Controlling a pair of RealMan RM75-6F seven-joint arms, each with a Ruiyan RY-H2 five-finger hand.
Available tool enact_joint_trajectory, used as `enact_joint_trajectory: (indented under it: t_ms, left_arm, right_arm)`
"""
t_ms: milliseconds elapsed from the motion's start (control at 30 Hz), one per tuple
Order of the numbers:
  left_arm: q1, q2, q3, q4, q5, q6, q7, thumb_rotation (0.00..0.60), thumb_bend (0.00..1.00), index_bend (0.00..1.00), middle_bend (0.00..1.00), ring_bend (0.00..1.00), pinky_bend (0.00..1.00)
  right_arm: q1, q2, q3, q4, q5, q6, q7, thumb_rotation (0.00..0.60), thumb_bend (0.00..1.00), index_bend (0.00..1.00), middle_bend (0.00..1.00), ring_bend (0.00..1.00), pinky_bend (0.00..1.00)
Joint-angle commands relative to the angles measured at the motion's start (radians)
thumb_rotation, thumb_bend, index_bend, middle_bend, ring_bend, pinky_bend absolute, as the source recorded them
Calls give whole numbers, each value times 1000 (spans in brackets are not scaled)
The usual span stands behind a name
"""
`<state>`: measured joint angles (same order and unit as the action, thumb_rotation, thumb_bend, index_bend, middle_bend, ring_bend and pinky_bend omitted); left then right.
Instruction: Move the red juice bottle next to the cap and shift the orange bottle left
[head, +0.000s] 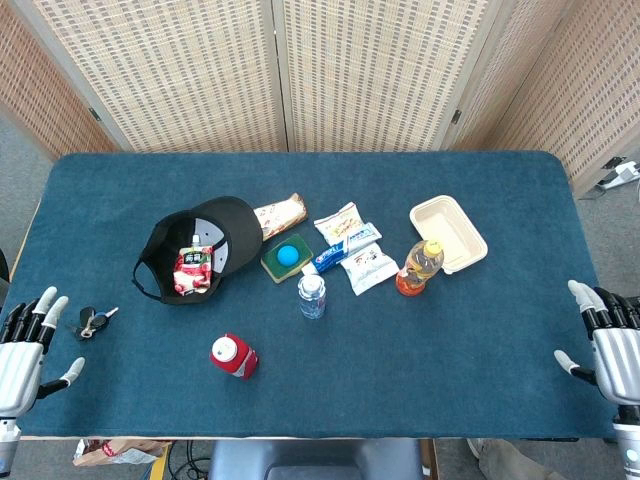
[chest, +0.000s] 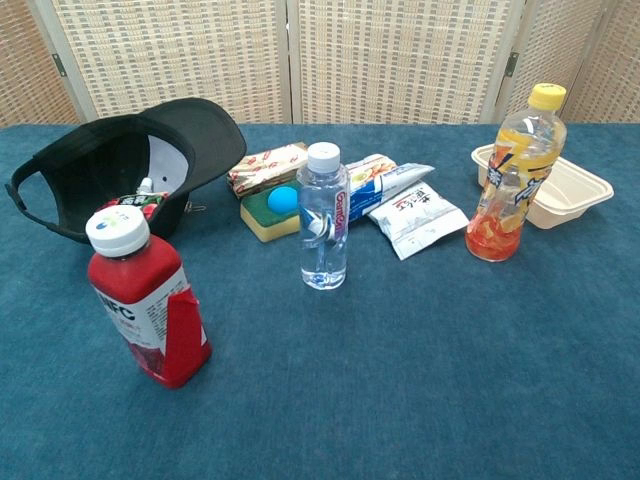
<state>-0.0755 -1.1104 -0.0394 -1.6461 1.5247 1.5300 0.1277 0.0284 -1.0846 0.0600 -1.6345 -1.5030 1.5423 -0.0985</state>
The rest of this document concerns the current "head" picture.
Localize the black cables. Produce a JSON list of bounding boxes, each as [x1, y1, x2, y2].
[[167, 439, 212, 480]]

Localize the tan shoe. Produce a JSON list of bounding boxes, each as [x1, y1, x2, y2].
[[467, 438, 551, 480]]

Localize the green yellow sponge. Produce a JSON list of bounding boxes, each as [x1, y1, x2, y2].
[[260, 233, 315, 285]]

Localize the blue tablecloth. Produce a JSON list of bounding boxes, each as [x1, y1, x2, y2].
[[2, 151, 619, 441]]

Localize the yellow white snack packet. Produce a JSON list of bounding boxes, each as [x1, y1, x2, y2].
[[313, 201, 371, 246]]

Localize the beige food container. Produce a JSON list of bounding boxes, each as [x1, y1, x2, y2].
[[409, 194, 489, 275]]

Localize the red NFC juice bottle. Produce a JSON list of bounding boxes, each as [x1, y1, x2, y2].
[[209, 333, 260, 381]]

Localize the white power strip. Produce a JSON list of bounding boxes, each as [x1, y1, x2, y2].
[[597, 157, 640, 190]]

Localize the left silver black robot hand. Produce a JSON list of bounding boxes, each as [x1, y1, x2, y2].
[[0, 285, 86, 419]]

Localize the red jelly drink pouch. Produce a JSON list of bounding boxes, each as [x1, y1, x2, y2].
[[172, 233, 215, 296]]

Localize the black baseball cap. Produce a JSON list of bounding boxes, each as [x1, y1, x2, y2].
[[132, 195, 264, 307]]

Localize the orange tea bottle yellow cap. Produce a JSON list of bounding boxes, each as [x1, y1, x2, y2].
[[395, 239, 445, 298]]

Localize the blue white toothpaste tube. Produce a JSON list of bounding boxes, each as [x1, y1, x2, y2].
[[301, 222, 383, 275]]

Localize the woven bamboo screen panel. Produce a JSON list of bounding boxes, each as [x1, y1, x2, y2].
[[442, 0, 576, 151], [272, 0, 516, 153], [0, 0, 121, 161], [482, 0, 640, 197], [14, 0, 290, 154]]

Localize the bunch of keys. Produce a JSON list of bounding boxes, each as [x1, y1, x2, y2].
[[66, 305, 120, 343]]

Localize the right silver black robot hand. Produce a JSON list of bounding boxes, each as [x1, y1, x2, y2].
[[553, 279, 640, 407]]

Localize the crumpled paper bag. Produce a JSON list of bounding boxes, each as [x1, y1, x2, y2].
[[73, 438, 171, 469]]

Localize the clear water bottle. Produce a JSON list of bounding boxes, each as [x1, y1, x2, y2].
[[297, 273, 328, 321]]

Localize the brown white snack package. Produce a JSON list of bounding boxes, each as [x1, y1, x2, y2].
[[252, 192, 309, 242]]

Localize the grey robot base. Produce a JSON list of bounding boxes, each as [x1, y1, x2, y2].
[[208, 438, 424, 480]]

